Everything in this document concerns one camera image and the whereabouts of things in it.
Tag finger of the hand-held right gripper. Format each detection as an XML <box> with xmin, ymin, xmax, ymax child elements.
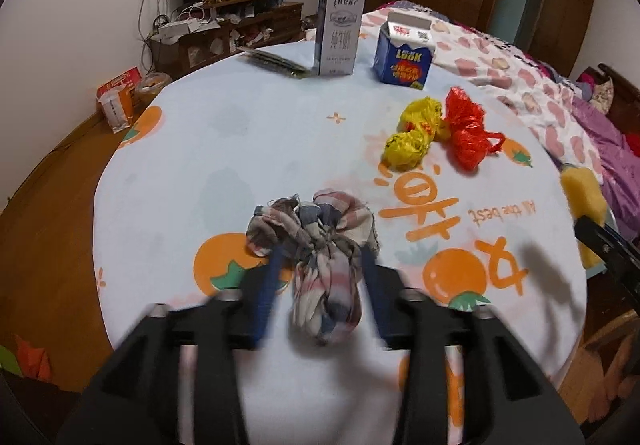
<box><xmin>574</xmin><ymin>216</ymin><xmax>640</xmax><ymax>286</ymax></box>

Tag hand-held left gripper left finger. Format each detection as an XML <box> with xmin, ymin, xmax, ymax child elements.
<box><xmin>55</xmin><ymin>245</ymin><xmax>286</xmax><ymax>445</ymax></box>

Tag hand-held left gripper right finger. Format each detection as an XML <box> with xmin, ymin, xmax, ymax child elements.
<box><xmin>359</xmin><ymin>245</ymin><xmax>586</xmax><ymax>445</ymax></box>

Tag plaid cloth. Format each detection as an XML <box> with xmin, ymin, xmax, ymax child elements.
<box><xmin>246</xmin><ymin>189</ymin><xmax>381</xmax><ymax>346</ymax></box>

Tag yellow plush cushion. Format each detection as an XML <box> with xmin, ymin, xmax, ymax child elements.
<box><xmin>559</xmin><ymin>165</ymin><xmax>607</xmax><ymax>271</ymax></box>

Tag purple garment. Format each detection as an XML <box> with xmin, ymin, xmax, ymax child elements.
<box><xmin>570</xmin><ymin>97</ymin><xmax>640</xmax><ymax>241</ymax></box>

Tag yellow printed plastic bag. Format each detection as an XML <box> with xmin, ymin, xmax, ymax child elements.
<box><xmin>382</xmin><ymin>97</ymin><xmax>448</xmax><ymax>172</ymax></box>

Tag wooden headboard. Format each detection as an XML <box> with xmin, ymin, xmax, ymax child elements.
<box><xmin>597</xmin><ymin>64</ymin><xmax>640</xmax><ymax>126</ymax></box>

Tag colourful pillow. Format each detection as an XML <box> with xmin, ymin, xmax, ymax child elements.
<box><xmin>580</xmin><ymin>70</ymin><xmax>615</xmax><ymax>114</ymax></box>

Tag red plastic bag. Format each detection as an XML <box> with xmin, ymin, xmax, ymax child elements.
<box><xmin>442</xmin><ymin>87</ymin><xmax>507</xmax><ymax>172</ymax></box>

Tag clear bag with food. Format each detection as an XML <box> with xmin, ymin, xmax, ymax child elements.
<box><xmin>135</xmin><ymin>72</ymin><xmax>173</xmax><ymax>113</ymax></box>

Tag dark flat packet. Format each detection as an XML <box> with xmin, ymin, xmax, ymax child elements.
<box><xmin>237</xmin><ymin>46</ymin><xmax>311</xmax><ymax>78</ymax></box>

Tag blue drink carton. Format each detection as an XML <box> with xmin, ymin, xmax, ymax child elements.
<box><xmin>372</xmin><ymin>21</ymin><xmax>436</xmax><ymax>90</ymax></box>

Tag orange paper piece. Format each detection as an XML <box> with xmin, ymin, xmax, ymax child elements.
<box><xmin>15</xmin><ymin>335</ymin><xmax>53</xmax><ymax>382</ymax></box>

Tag orange box on floor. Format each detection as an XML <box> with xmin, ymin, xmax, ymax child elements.
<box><xmin>96</xmin><ymin>67</ymin><xmax>141</xmax><ymax>134</ymax></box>

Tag tall white milk carton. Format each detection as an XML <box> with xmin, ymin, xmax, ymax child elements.
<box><xmin>313</xmin><ymin>0</ymin><xmax>367</xmax><ymax>77</ymax></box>

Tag wooden television cabinet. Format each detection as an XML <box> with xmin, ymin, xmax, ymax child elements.
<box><xmin>150</xmin><ymin>0</ymin><xmax>306</xmax><ymax>78</ymax></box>

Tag white cardboard box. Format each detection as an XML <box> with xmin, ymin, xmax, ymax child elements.
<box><xmin>157</xmin><ymin>20</ymin><xmax>203</xmax><ymax>44</ymax></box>

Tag hanging cables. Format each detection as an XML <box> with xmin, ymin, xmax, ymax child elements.
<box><xmin>137</xmin><ymin>0</ymin><xmax>168</xmax><ymax>73</ymax></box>

